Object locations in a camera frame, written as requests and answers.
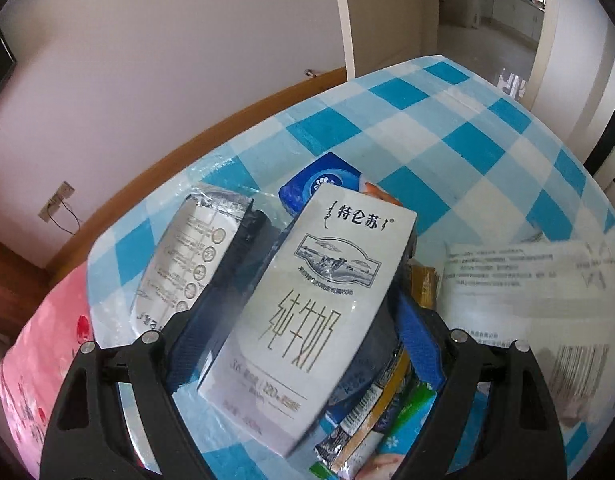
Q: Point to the pink printed blanket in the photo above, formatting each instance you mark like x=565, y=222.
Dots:
x=32, y=360

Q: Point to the green packet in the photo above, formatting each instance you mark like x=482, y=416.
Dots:
x=407, y=417

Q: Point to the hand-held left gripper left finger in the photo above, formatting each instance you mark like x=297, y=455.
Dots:
x=197, y=340

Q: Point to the white milk carton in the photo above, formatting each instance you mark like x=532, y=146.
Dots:
x=307, y=310

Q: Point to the gold coffee sachet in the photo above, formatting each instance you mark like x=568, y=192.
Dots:
x=423, y=282

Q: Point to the white door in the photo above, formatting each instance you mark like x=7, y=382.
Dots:
x=387, y=20

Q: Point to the white silver snack pouch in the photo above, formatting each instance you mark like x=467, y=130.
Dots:
x=187, y=255

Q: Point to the wall socket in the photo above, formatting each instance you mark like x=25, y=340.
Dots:
x=57, y=201

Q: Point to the blue checkered tablecloth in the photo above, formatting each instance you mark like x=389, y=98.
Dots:
x=437, y=110

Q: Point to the dark blue plastic pouch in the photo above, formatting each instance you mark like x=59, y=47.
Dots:
x=370, y=360

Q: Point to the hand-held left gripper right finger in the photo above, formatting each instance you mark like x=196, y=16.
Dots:
x=417, y=340

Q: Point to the blue tissue pack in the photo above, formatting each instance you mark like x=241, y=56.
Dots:
x=317, y=180

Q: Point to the striped coffee sachet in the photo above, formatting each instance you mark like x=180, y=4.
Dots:
x=360, y=422

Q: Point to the wooden baseboard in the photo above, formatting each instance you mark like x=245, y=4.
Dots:
x=187, y=140

